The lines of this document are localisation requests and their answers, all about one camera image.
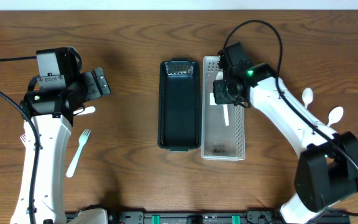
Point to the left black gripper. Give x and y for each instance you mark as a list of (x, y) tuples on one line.
[(89, 86)]

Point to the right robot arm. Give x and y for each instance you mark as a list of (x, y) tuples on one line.
[(327, 169)]

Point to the white plastic fork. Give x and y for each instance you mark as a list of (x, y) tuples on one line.
[(83, 139), (87, 110), (23, 139)]

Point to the clear perforated plastic basket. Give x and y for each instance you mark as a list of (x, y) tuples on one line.
[(218, 141)]

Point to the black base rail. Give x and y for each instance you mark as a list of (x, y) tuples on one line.
[(138, 217)]

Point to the black plastic basket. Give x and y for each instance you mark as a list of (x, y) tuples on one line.
[(179, 105)]

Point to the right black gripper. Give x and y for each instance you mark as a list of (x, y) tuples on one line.
[(219, 97)]

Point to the white plastic spoon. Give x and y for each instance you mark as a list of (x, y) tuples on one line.
[(307, 97), (219, 76), (335, 115)]

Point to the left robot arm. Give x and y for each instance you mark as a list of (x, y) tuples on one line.
[(49, 106)]

